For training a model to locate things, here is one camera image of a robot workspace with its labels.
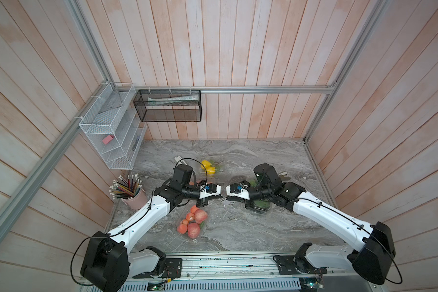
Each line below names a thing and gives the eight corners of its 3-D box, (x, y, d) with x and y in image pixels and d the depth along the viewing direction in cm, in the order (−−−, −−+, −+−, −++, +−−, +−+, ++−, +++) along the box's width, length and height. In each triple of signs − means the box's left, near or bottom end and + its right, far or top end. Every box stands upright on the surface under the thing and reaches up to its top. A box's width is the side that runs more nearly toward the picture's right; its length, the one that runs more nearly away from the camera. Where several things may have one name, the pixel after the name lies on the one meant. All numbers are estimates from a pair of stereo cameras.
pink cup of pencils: (121, 211, 91) (106, 196, 78) (128, 191, 99) (115, 174, 86) (147, 211, 91) (136, 196, 79) (152, 191, 99) (143, 174, 86)
